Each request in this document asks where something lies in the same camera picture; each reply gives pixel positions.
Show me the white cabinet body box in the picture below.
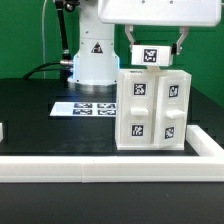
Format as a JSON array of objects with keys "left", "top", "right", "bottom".
[{"left": 119, "top": 68, "right": 184, "bottom": 150}]

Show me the white cabinet door panel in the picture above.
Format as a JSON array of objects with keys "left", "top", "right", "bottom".
[
  {"left": 115, "top": 70, "right": 155, "bottom": 150},
  {"left": 153, "top": 70, "right": 191, "bottom": 148}
]

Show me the white base marker plate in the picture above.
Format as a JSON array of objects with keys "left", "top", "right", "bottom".
[{"left": 50, "top": 102, "right": 116, "bottom": 117}]

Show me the white L-shaped obstacle frame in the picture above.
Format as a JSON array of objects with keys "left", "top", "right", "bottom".
[{"left": 0, "top": 125, "right": 224, "bottom": 183}]

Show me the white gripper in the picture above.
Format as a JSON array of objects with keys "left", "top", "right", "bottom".
[{"left": 98, "top": 0, "right": 222, "bottom": 55}]

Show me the black cable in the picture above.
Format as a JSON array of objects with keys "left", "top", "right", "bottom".
[{"left": 22, "top": 61, "right": 69, "bottom": 80}]

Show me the white cabinet top block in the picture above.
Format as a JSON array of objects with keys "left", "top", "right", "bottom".
[{"left": 131, "top": 45, "right": 173, "bottom": 67}]

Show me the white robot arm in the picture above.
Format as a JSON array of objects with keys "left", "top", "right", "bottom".
[{"left": 70, "top": 0, "right": 222, "bottom": 86}]

